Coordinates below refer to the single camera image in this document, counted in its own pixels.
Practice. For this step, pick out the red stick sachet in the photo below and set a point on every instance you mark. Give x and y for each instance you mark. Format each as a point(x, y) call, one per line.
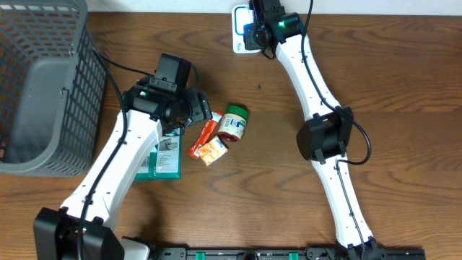
point(206, 132)

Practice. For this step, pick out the green lid jar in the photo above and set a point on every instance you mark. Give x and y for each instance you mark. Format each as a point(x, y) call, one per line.
point(233, 123)

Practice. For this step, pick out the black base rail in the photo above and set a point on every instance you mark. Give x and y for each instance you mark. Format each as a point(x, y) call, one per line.
point(270, 254)

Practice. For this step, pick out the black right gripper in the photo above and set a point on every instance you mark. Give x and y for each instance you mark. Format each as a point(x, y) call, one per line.
point(252, 40)

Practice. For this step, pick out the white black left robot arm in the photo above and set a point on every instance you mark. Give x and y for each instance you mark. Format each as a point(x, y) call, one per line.
point(83, 227)

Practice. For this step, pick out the grey plastic mesh basket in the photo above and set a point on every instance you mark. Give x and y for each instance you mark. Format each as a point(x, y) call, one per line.
point(52, 88)

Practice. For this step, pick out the green white gloves package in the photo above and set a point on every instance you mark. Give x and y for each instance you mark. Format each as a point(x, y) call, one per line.
point(163, 162)

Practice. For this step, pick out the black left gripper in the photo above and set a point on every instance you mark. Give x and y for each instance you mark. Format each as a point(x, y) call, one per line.
point(201, 100)

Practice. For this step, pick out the orange tissue pack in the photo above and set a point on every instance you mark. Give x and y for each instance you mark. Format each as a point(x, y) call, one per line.
point(212, 150)

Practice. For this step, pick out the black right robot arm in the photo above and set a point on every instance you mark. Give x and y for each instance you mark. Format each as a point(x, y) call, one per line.
point(324, 136)

